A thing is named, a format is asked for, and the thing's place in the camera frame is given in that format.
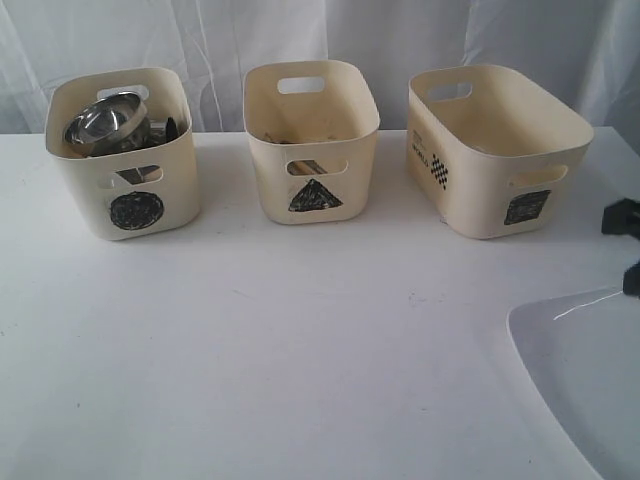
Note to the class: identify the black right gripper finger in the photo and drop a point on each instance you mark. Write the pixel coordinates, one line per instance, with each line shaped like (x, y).
(621, 218)
(631, 281)

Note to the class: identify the cream bin with triangle mark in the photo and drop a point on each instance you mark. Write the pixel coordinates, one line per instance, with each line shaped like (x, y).
(328, 108)

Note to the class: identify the white square plate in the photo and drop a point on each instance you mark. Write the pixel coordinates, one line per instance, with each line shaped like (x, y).
(582, 353)

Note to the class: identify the steel mug with solid handle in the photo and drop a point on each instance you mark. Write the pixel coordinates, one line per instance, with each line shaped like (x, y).
(163, 132)

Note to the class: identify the white curtain backdrop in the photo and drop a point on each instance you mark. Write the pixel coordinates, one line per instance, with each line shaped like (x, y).
(584, 52)

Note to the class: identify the cream bin with circle mark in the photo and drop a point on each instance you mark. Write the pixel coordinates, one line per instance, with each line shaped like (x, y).
(111, 208)

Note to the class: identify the stainless steel table knife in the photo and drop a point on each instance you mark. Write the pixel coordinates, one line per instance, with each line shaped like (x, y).
(280, 138)

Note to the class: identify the wooden chopstick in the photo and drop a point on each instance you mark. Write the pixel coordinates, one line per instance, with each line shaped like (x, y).
(305, 168)

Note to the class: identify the cream bin with square mark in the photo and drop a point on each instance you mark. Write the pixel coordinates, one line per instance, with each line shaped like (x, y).
(492, 149)

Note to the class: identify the stainless steel bowl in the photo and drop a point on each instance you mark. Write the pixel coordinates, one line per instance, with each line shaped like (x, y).
(115, 124)

